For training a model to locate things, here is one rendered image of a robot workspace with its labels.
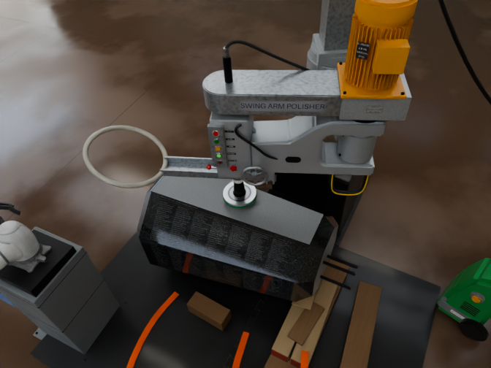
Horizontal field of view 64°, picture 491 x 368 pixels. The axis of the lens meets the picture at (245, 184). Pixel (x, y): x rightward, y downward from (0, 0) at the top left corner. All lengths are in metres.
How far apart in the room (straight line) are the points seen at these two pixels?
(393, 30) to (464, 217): 2.39
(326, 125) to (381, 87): 0.31
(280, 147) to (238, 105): 0.34
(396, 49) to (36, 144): 4.01
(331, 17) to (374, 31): 0.68
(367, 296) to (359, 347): 0.38
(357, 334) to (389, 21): 1.99
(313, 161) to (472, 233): 1.96
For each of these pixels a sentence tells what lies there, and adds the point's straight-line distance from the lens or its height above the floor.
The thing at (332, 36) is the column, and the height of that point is 1.64.
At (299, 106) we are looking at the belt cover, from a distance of 1.87.
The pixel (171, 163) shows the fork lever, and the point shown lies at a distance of 2.45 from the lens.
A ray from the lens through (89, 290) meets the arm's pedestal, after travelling 2.82.
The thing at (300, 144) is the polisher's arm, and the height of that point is 1.39.
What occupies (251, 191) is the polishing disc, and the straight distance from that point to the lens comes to 2.48.
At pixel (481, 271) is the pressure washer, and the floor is 0.51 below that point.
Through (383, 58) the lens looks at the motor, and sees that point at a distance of 1.71.
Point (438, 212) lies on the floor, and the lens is 3.78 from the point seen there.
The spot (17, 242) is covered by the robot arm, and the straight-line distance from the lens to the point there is 2.42.
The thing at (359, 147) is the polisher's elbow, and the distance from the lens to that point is 2.08.
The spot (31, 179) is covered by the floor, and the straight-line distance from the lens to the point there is 4.47.
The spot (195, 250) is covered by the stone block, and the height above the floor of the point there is 0.63.
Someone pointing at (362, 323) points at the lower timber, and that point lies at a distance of 2.94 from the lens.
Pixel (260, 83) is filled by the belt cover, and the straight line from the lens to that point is 1.92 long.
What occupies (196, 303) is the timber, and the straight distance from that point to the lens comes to 2.93.
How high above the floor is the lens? 2.73
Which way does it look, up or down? 47 degrees down
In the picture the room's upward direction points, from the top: 4 degrees counter-clockwise
